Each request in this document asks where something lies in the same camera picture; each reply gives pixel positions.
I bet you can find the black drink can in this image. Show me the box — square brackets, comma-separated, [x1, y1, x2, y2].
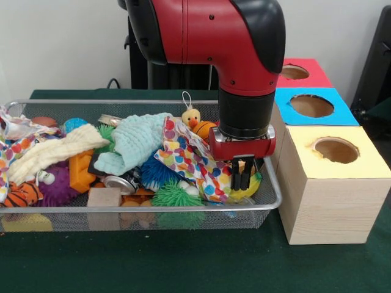
[103, 173, 140, 195]

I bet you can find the yellow duck toy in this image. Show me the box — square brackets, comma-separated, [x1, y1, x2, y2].
[181, 92, 202, 132]

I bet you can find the small orange basketball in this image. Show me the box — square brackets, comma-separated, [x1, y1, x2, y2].
[194, 121, 218, 142]

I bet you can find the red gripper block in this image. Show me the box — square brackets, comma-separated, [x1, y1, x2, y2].
[209, 125, 277, 191]

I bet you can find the cream cloth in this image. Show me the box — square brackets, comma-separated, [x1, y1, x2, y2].
[7, 124, 111, 186]

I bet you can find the green spiky ball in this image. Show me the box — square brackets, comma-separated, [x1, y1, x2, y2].
[98, 124, 117, 152]

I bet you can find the colourful polka-dot cloth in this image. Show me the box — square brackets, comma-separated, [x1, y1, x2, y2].
[154, 117, 234, 203]

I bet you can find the dark green side table cloth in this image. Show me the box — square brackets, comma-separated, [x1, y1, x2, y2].
[365, 96, 391, 121]

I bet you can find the dark green tablecloth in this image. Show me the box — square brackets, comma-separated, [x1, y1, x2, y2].
[0, 89, 391, 293]

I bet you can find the black floor stand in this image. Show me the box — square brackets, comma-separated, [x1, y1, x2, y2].
[353, 5, 391, 117]

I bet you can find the wooden box with three holes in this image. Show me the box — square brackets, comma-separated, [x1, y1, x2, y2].
[269, 58, 391, 245]

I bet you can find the mint green knit cloth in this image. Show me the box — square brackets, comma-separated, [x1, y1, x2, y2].
[93, 114, 174, 176]

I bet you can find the shallow clear mesh bin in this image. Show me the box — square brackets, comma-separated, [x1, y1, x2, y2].
[0, 99, 283, 233]

